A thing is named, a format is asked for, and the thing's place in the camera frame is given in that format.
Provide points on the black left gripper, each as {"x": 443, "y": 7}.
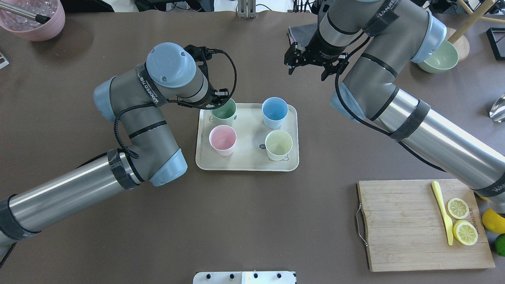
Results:
{"x": 213, "y": 99}

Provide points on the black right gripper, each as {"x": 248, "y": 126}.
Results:
{"x": 318, "y": 54}

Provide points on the green plastic cup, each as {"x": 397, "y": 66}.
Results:
{"x": 225, "y": 115}

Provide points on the pink plastic cup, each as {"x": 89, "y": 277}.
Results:
{"x": 222, "y": 139}

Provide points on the blue plastic cup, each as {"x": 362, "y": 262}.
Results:
{"x": 274, "y": 111}

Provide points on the pale yellow plastic cup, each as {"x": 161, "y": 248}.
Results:
{"x": 278, "y": 144}

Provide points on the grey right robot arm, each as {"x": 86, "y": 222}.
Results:
{"x": 398, "y": 32}

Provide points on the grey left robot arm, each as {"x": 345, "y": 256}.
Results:
{"x": 147, "y": 149}

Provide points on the cream rabbit tray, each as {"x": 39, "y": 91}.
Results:
{"x": 250, "y": 153}

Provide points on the grey folded cloth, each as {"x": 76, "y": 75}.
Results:
{"x": 301, "y": 34}

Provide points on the green bowl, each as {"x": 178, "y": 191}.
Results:
{"x": 441, "y": 60}

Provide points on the wooden round stand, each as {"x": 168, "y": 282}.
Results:
{"x": 457, "y": 37}

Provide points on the yellow plastic knife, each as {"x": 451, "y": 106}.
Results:
{"x": 447, "y": 221}

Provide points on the wooden cutting board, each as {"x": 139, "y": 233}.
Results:
{"x": 404, "y": 230}

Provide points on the metal ice scoop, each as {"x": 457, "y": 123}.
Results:
{"x": 42, "y": 19}

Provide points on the pink ice bucket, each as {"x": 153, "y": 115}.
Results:
{"x": 32, "y": 30}

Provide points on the upper lemon slice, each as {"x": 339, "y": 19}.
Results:
{"x": 457, "y": 208}

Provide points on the lemon slice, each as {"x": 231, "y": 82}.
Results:
{"x": 457, "y": 208}
{"x": 465, "y": 232}

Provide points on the lower lemon slice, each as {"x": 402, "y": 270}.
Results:
{"x": 465, "y": 232}

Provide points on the whole lemon lower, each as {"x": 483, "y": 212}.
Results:
{"x": 493, "y": 222}

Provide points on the green lime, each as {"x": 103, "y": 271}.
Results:
{"x": 499, "y": 245}

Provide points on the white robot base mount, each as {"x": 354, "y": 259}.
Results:
{"x": 245, "y": 277}

